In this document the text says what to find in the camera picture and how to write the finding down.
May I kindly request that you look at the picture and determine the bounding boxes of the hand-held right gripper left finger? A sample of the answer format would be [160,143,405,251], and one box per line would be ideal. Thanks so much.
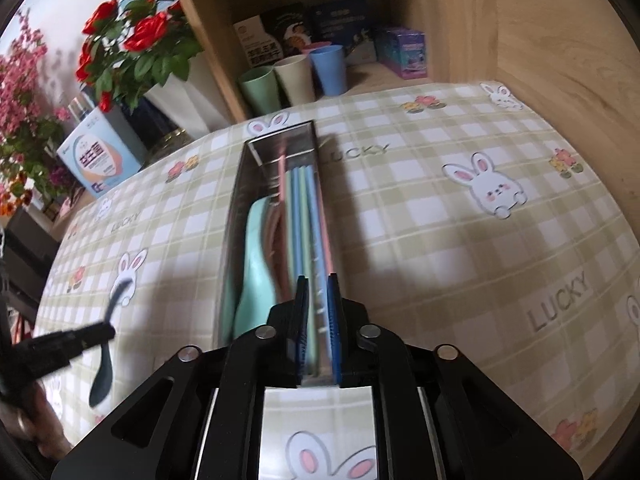
[50,276,308,480]

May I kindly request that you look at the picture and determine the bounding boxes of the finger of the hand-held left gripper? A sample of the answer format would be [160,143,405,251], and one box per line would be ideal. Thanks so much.
[12,321,117,376]

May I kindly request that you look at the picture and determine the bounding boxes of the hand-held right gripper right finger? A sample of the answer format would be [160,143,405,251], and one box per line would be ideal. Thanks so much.
[327,274,583,480]

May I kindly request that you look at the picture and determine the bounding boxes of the blue spoon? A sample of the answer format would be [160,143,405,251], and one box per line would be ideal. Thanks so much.
[89,275,135,408]

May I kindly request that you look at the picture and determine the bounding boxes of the teal spoon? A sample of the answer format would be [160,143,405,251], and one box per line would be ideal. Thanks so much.
[231,197,293,343]

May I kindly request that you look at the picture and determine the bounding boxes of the pink chopstick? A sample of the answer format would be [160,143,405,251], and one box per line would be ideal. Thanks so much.
[277,155,291,211]
[317,195,336,281]

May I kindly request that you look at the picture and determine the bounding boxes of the beige spoon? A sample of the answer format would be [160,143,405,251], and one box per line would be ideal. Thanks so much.
[262,200,296,301]

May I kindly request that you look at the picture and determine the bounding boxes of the green chopstick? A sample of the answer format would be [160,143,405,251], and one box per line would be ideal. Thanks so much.
[298,166,321,376]

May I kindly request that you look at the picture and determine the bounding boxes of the blue chopstick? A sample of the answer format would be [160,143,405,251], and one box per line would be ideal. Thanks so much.
[290,167,303,281]
[306,166,331,373]

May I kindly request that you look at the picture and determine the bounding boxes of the perforated steel utensil tray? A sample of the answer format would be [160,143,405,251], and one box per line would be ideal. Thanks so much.
[217,121,351,386]

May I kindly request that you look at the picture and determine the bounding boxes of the person's left hand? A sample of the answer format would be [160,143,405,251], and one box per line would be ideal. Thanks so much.
[15,380,73,461]

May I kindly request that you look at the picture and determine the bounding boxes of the black chair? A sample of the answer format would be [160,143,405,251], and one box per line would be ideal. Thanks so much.
[0,205,61,311]

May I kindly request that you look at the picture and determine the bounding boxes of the checked rabbit print tablecloth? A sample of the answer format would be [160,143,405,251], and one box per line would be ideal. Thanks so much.
[32,80,640,480]

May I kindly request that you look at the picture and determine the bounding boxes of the blue white carton box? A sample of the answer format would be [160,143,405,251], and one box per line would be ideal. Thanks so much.
[56,107,148,198]

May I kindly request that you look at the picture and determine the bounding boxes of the gold metal tray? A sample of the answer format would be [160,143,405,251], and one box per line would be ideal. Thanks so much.
[145,127,196,163]

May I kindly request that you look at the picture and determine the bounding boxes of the dark blue box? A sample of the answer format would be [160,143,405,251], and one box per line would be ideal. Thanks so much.
[127,95,178,151]

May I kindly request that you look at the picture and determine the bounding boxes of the steel cup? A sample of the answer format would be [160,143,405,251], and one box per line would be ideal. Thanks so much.
[67,96,96,121]

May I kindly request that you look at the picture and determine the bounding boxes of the pink blossom flower arrangement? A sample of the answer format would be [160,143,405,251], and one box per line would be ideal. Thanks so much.
[0,10,71,216]

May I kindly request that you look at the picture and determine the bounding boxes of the green cup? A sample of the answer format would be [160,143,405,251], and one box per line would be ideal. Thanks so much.
[237,67,281,116]

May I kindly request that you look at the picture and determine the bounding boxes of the beige cup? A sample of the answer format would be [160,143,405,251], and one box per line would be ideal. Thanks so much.
[272,55,316,106]

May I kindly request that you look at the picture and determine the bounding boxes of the blue cup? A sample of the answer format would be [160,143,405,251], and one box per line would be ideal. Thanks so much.
[309,45,348,97]

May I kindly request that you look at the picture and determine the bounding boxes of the wooden shelf unit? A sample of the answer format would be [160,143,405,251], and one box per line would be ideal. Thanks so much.
[165,0,501,123]

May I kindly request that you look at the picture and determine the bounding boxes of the purple box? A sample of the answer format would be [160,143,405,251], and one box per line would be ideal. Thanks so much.
[375,26,430,80]

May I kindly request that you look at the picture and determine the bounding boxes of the white food carton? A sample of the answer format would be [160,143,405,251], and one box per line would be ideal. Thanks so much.
[232,16,281,68]

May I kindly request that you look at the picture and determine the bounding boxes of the dark snack package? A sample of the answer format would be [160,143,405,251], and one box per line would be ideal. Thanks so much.
[262,2,313,58]

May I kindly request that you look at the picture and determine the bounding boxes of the blue snack package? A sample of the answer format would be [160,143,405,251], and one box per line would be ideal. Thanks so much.
[307,0,376,61]

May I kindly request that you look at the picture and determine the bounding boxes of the red rose plant white pot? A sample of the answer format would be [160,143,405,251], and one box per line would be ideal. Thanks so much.
[75,0,231,133]

